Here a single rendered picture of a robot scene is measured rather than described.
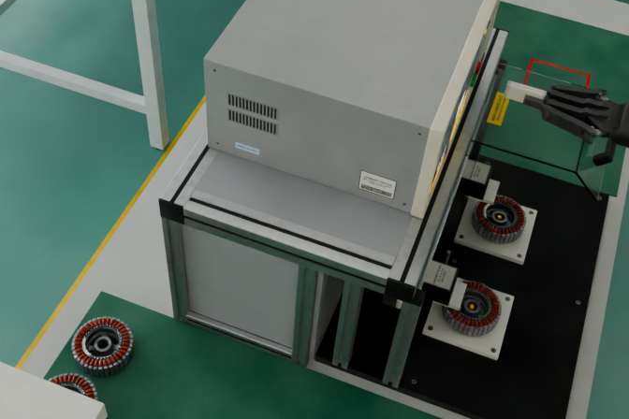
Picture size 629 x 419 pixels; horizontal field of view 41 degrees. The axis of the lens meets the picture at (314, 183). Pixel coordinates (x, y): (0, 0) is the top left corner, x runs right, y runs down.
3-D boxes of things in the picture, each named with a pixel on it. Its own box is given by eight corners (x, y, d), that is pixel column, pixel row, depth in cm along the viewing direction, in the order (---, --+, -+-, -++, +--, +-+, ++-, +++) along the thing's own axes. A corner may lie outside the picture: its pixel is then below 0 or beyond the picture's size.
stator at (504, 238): (527, 213, 184) (532, 203, 181) (517, 252, 177) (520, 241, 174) (477, 197, 186) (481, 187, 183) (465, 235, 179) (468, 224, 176)
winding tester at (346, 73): (484, 59, 166) (508, -28, 150) (422, 219, 138) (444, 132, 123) (299, 7, 173) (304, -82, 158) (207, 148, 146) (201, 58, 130)
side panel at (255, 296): (311, 354, 162) (322, 256, 138) (305, 368, 160) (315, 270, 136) (180, 306, 168) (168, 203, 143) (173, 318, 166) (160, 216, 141)
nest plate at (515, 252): (535, 213, 186) (537, 209, 185) (522, 265, 176) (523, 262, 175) (470, 193, 189) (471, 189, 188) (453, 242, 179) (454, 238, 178)
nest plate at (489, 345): (513, 299, 171) (514, 296, 170) (496, 360, 161) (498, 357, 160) (442, 275, 173) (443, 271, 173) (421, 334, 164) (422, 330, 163)
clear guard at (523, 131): (614, 119, 173) (623, 97, 168) (596, 202, 158) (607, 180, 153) (460, 74, 179) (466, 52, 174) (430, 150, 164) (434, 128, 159)
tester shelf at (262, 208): (504, 48, 175) (509, 31, 172) (411, 304, 133) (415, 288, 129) (307, -8, 184) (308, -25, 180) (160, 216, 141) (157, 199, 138)
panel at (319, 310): (413, 130, 200) (433, 31, 178) (314, 359, 159) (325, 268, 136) (408, 129, 200) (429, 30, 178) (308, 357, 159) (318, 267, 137)
